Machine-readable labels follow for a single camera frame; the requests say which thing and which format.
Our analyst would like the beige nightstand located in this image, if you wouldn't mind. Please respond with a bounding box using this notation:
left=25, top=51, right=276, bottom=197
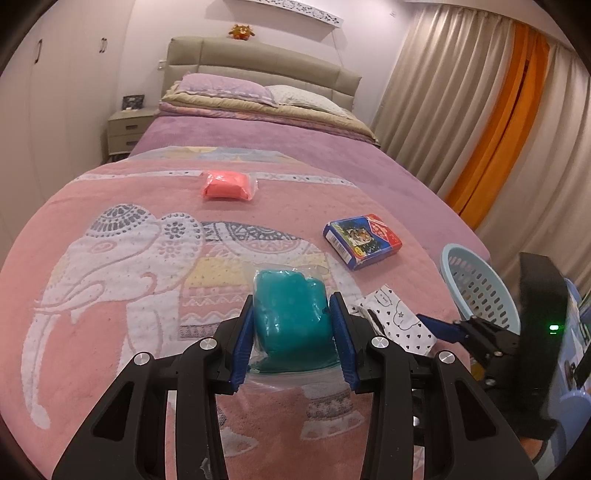
left=107, top=107, right=158, bottom=161

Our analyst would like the purple pillow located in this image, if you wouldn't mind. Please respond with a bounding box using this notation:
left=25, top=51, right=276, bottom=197
left=176, top=73, right=277, bottom=107

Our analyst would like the beige curtain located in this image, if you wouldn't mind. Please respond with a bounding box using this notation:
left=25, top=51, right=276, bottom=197
left=374, top=3, right=590, bottom=290

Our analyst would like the white patterned pillow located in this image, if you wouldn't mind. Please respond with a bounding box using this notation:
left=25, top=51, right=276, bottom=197
left=266, top=85, right=348, bottom=117

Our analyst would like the pink elephant blanket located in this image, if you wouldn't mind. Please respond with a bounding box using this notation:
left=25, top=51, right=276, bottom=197
left=1, top=148, right=458, bottom=476

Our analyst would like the teal clay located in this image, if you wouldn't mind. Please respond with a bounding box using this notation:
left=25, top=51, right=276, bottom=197
left=250, top=267, right=339, bottom=375

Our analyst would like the small picture frame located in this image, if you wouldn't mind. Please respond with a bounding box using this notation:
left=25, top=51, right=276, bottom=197
left=121, top=94, right=144, bottom=111

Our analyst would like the yellow plush toy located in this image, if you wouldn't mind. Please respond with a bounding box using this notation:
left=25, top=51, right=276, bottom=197
left=228, top=24, right=256, bottom=41

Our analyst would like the orange curtain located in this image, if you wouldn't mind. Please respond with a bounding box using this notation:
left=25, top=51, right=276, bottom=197
left=446, top=23, right=550, bottom=230

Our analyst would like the purple bedspread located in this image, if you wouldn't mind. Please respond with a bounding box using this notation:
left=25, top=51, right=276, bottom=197
left=131, top=116, right=491, bottom=261

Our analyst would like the light blue plastic basket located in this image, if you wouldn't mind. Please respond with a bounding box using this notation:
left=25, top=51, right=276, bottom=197
left=440, top=243, right=521, bottom=335

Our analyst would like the white wardrobe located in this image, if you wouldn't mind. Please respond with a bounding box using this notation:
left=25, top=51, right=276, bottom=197
left=1, top=1, right=134, bottom=251

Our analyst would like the red blue playing card box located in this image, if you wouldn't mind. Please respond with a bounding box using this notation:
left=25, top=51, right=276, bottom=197
left=322, top=214, right=403, bottom=271

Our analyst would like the pink clay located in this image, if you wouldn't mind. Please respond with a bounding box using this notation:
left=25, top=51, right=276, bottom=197
left=202, top=171, right=259, bottom=201

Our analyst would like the beige padded headboard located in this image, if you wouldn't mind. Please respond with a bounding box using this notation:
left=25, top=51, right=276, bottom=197
left=161, top=36, right=362, bottom=111

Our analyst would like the white carved wall shelf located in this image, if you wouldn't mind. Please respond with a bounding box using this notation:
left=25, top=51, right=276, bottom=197
left=247, top=0, right=344, bottom=28

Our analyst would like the white patterned paper wrapper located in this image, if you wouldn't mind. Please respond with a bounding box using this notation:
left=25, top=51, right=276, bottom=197
left=352, top=285, right=437, bottom=356

